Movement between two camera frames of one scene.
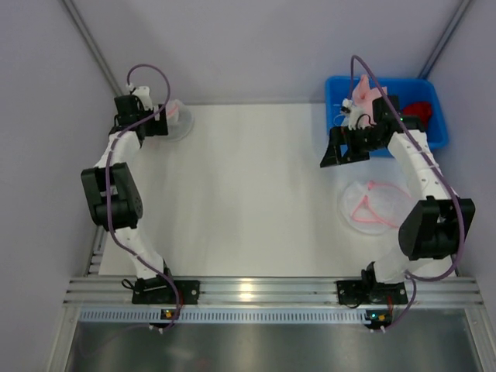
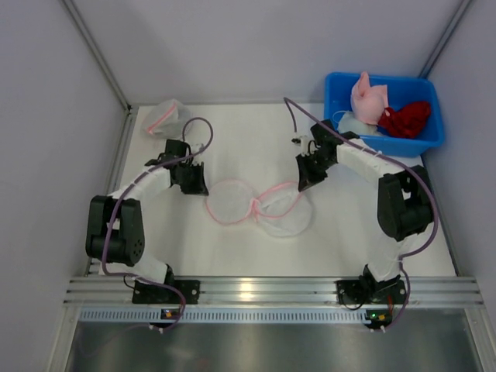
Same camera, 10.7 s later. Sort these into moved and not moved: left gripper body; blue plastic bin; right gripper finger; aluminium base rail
Moved: right gripper finger; left gripper body
Not moved: aluminium base rail; blue plastic bin
